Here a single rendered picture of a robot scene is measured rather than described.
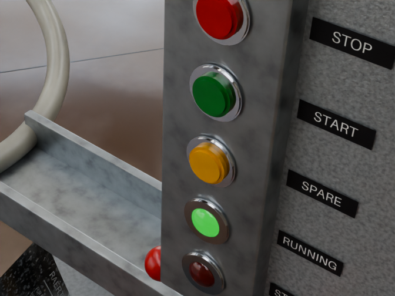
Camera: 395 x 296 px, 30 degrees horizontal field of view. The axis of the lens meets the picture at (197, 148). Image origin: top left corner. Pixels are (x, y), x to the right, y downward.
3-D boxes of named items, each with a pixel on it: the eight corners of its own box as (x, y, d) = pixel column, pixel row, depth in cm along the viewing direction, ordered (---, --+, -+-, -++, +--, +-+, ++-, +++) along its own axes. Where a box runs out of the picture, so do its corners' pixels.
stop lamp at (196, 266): (222, 286, 52) (224, 263, 51) (211, 298, 51) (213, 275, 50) (194, 270, 53) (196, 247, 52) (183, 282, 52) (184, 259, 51)
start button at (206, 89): (236, 117, 42) (240, 79, 41) (226, 125, 42) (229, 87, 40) (200, 100, 43) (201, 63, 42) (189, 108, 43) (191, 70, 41)
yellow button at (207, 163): (230, 183, 45) (233, 150, 44) (220, 192, 45) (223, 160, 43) (196, 166, 47) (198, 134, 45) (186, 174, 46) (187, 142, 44)
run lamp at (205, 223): (227, 235, 49) (230, 209, 47) (215, 248, 48) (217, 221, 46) (197, 219, 50) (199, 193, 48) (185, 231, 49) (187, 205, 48)
